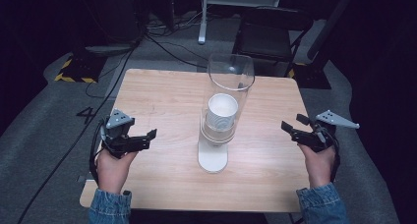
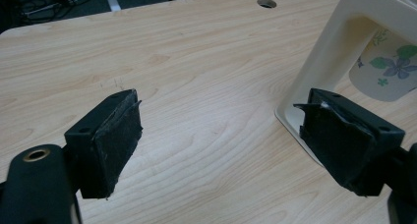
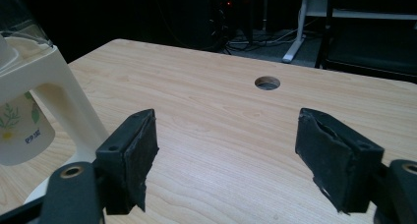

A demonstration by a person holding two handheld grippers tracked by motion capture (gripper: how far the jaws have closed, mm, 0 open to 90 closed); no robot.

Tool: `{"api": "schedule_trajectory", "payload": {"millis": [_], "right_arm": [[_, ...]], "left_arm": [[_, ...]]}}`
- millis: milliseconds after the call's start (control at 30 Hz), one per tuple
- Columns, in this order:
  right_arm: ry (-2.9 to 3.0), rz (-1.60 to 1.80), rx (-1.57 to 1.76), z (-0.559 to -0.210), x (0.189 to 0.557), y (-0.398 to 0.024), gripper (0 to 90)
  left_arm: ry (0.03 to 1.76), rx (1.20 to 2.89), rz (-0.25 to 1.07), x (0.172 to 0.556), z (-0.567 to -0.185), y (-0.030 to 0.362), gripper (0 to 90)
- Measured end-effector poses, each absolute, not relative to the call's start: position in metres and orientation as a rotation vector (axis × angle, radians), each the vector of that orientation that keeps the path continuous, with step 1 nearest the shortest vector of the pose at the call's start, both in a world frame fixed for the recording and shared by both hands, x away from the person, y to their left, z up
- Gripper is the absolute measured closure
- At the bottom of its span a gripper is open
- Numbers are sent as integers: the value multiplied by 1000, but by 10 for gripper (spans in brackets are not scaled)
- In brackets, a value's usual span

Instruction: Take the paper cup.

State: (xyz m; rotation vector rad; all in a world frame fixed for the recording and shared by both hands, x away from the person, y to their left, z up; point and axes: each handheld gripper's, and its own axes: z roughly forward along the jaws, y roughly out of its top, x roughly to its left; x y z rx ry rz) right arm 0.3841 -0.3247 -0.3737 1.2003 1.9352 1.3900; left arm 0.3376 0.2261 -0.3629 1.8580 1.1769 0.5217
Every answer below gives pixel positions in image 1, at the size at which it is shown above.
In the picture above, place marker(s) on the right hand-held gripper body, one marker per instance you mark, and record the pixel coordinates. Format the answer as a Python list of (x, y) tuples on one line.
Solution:
[(316, 139)]

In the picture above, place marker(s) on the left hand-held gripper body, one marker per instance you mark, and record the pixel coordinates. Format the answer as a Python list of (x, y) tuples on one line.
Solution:
[(122, 142)]

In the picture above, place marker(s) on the person's right hand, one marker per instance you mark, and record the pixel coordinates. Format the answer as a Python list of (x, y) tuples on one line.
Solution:
[(318, 166)]

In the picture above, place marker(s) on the person's left hand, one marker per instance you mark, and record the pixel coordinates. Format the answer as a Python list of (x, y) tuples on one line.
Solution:
[(113, 171)]

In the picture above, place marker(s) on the clear tube cup dispenser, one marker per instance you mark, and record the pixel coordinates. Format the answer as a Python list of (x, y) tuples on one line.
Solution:
[(213, 158)]

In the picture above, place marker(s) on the stack of white paper cups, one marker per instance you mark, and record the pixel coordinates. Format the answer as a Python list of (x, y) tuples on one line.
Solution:
[(223, 109)]

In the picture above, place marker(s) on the black folding chair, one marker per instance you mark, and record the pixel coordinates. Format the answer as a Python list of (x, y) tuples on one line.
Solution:
[(265, 37)]

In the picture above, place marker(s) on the dark slanted pole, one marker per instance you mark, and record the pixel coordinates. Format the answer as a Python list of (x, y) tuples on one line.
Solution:
[(329, 24)]

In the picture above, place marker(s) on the white metal stand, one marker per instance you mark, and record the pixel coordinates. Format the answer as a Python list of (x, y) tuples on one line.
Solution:
[(202, 27)]

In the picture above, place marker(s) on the dark equipment box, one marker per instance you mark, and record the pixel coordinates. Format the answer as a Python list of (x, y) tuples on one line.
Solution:
[(121, 14)]

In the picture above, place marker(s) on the black stand base plate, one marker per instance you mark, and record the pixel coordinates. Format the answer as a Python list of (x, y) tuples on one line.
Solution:
[(311, 78)]

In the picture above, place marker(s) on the black yellow striped base plate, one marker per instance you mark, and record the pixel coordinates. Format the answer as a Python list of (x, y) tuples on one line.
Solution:
[(80, 68)]

